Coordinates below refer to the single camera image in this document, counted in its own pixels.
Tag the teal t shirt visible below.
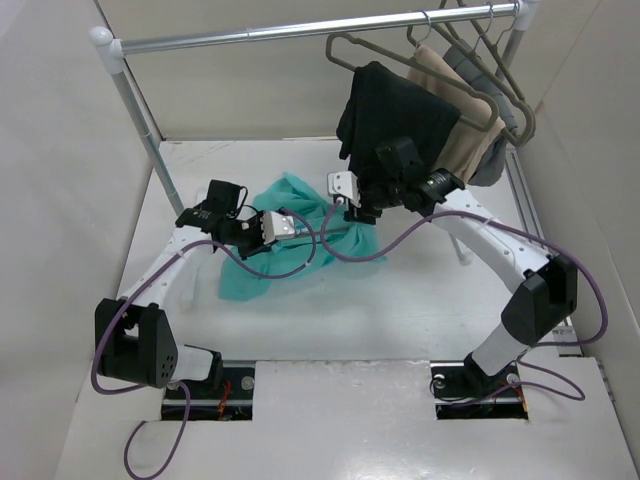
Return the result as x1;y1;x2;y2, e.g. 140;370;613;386
218;173;380;302

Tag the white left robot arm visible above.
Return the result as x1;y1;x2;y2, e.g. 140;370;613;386
91;180;267;397

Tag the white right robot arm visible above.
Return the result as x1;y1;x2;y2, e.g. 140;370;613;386
327;137;578;397

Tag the taupe hanger with black garment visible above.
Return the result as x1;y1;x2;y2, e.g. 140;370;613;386
324;32;499;134

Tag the taupe hanger with cream garment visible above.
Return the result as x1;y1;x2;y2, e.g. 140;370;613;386
419;2;536;147

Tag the taupe hanger with grey garment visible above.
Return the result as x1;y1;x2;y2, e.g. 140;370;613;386
434;1;526;108

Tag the black hanging garment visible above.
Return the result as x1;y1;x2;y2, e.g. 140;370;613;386
335;60;462;176

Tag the cream ribbed garment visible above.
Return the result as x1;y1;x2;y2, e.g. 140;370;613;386
407;68;506;184

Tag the grey hanging garment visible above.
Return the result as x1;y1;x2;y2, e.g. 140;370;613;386
442;45;524;187

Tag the white metal clothes rack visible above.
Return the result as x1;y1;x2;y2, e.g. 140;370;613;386
88;0;541;311

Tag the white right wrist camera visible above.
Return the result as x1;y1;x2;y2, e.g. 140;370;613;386
327;171;361;208

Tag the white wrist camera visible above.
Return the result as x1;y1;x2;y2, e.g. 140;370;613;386
327;171;361;208
260;211;297;245

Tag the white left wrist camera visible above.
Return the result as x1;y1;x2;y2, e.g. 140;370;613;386
260;211;297;245

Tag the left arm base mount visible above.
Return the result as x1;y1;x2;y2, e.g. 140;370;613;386
185;366;255;421

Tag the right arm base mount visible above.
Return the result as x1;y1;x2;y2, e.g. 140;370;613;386
429;361;528;420

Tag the aluminium rail right side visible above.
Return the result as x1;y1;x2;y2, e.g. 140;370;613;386
505;146;577;343

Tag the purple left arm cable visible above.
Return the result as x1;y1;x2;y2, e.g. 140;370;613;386
89;207;317;480

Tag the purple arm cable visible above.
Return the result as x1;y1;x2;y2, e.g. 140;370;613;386
89;207;317;480
320;198;612;404

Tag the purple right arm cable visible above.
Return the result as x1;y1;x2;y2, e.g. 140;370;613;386
320;198;612;404

